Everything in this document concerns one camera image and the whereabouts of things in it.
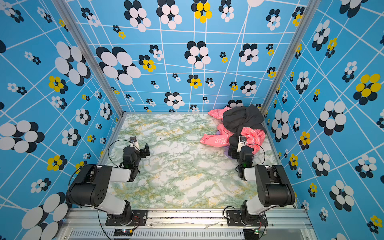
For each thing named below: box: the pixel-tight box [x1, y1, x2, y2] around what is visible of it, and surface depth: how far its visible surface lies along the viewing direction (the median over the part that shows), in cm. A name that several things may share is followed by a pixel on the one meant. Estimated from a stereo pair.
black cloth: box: [222, 104, 267, 147], surface depth 104 cm
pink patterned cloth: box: [200, 106, 266, 155], surface depth 97 cm
